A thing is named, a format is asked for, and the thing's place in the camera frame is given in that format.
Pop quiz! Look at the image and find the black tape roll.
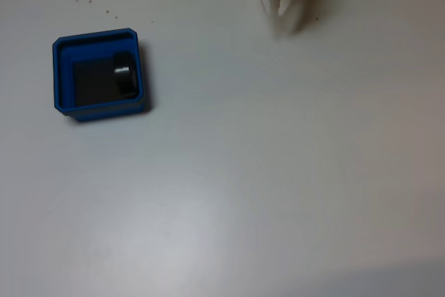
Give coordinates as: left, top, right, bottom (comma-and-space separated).
113, 51, 138, 98

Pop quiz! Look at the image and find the blue square box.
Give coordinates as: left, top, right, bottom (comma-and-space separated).
51, 27, 146, 123

